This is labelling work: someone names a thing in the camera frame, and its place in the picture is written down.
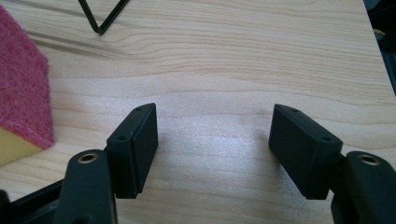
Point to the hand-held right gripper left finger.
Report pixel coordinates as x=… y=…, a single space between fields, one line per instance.
x=134 y=152

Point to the red and yellow sponge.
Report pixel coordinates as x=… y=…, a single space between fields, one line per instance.
x=21 y=93

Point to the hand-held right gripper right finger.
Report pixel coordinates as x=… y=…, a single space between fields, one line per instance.
x=305 y=149

